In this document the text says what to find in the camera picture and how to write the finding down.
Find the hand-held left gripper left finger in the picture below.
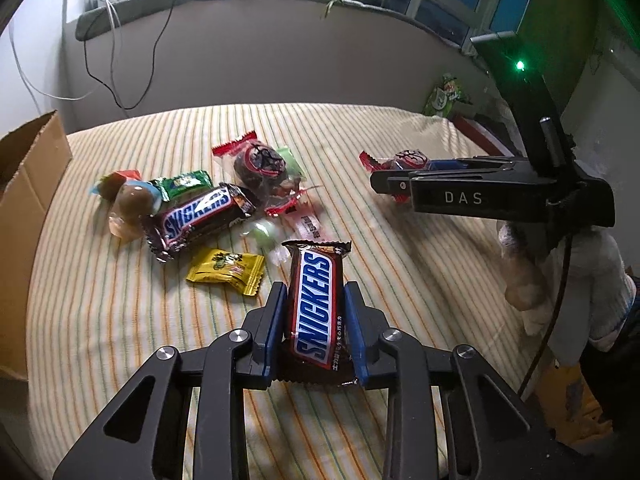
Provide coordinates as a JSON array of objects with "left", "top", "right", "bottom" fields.
[{"left": 52, "top": 281, "right": 287, "bottom": 480}]

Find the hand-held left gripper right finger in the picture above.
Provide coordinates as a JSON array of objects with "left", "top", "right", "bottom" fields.
[{"left": 344, "top": 282, "right": 593, "bottom": 480}]

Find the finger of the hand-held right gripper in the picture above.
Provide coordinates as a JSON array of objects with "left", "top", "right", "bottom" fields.
[
  {"left": 427, "top": 156, "right": 531, "bottom": 173},
  {"left": 369, "top": 169, "right": 416, "bottom": 197}
]

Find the small red-wrapped dark snack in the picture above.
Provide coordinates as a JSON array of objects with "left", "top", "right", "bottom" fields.
[{"left": 359, "top": 149, "right": 431, "bottom": 203}]

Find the brown chocolate bar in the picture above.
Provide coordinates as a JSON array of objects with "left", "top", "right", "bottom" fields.
[
  {"left": 277, "top": 240, "right": 361, "bottom": 388},
  {"left": 142, "top": 183, "right": 257, "bottom": 264}
]

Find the yellow candy packet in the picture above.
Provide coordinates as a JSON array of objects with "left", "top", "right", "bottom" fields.
[{"left": 186, "top": 248, "right": 266, "bottom": 297}]

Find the large red-wrapped dark snack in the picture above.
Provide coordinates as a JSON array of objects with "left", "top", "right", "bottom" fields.
[{"left": 211, "top": 131, "right": 291, "bottom": 191}]

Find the cardboard box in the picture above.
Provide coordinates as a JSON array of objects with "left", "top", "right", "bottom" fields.
[{"left": 0, "top": 110, "right": 75, "bottom": 383}]

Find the person's right hand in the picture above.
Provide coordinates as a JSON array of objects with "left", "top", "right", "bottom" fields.
[{"left": 496, "top": 220, "right": 637, "bottom": 358}]

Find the dark red box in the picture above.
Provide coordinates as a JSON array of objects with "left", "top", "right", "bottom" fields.
[{"left": 452, "top": 115, "right": 516, "bottom": 158}]

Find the green snack bag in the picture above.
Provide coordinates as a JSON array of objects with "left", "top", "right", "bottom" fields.
[{"left": 422, "top": 74, "right": 471, "bottom": 117}]

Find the striped bed sheet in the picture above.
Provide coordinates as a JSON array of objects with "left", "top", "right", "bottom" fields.
[{"left": 25, "top": 102, "right": 566, "bottom": 480}]

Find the clear-wrapped green candy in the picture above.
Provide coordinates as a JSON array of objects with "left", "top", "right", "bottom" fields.
[{"left": 242, "top": 220, "right": 288, "bottom": 266}]

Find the red and clear wrapper packet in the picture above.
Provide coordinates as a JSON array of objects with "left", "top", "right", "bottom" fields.
[{"left": 264, "top": 185, "right": 331, "bottom": 243}]

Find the green candy packet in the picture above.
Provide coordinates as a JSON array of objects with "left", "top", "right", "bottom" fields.
[{"left": 150, "top": 170, "right": 215, "bottom": 202}]

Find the yellow patterned cloth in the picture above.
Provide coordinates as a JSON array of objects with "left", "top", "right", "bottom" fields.
[{"left": 547, "top": 360, "right": 616, "bottom": 446}]

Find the small brown snack blue-red wrapper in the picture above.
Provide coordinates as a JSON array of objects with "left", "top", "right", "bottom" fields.
[{"left": 90, "top": 170, "right": 143, "bottom": 201}]

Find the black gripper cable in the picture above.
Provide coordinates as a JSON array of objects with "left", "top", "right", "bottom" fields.
[{"left": 517, "top": 237, "right": 573, "bottom": 401}]

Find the white cable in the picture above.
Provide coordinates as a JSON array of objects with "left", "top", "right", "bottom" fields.
[{"left": 7, "top": 0, "right": 126, "bottom": 102}]

